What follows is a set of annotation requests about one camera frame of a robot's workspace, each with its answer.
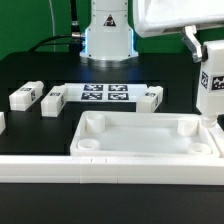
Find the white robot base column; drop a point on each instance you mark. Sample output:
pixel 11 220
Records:
pixel 109 39

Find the white block at left edge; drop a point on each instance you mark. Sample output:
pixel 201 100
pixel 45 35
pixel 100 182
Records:
pixel 2 122

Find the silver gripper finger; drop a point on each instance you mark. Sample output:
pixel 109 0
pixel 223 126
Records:
pixel 189 39

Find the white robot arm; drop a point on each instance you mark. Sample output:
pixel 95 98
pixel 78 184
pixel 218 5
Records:
pixel 163 17

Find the white desk top tray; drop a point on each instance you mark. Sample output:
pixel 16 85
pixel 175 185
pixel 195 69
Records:
pixel 131 134

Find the white right fence bar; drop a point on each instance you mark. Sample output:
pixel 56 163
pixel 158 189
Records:
pixel 217 134

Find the white fence bar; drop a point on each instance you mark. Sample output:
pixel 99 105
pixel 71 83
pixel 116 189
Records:
pixel 112 170
pixel 217 134

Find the white marker base plate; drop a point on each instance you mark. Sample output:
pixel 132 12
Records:
pixel 78 92

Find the white front fence bar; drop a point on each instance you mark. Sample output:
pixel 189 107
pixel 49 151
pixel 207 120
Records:
pixel 112 170

